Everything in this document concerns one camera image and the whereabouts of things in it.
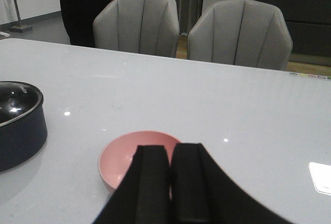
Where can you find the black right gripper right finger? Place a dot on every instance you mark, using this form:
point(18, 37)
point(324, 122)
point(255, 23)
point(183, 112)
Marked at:
point(203, 193)

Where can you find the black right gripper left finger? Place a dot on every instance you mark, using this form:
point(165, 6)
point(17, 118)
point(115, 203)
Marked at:
point(143, 196)

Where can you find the pink plastic bowl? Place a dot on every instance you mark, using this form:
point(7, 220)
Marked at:
point(116, 158)

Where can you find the glass pot lid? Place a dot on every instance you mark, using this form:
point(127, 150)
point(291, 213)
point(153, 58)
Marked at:
point(18, 99)

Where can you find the dark blue saucepan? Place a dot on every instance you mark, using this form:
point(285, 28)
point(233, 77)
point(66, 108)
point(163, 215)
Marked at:
point(22, 139)

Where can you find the coloured dot sticker strip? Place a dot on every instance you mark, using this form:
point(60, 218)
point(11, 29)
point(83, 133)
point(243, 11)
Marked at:
point(312, 76)

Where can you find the right grey upholstered chair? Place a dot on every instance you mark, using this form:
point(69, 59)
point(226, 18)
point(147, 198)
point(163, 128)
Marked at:
point(243, 33)

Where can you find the grey upholstered chair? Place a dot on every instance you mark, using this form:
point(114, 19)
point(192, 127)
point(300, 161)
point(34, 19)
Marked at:
point(243, 33)
point(138, 26)

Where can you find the left grey upholstered chair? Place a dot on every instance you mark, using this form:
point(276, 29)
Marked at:
point(138, 26)

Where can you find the person in dark clothes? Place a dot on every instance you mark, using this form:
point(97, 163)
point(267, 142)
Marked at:
point(78, 17)

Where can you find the dark sideboard cabinet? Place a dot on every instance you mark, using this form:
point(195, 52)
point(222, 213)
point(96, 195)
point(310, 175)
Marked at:
point(308, 22)

